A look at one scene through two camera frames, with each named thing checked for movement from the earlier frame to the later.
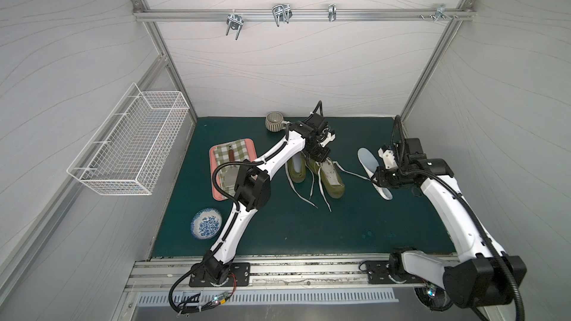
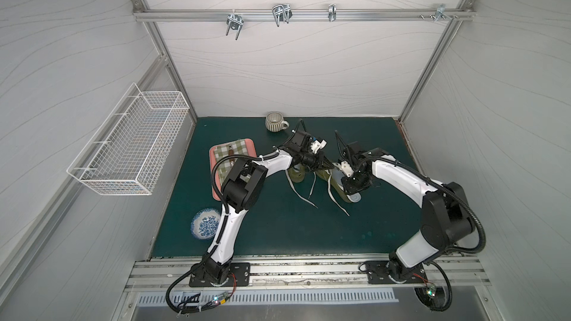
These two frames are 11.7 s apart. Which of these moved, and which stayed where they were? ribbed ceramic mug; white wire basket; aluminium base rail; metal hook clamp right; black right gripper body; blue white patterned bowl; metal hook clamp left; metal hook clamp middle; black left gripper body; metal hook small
Moved: black right gripper body; black left gripper body
Stayed: aluminium base rail; metal hook clamp middle; metal hook small; blue white patterned bowl; white wire basket; metal hook clamp left; metal hook clamp right; ribbed ceramic mug
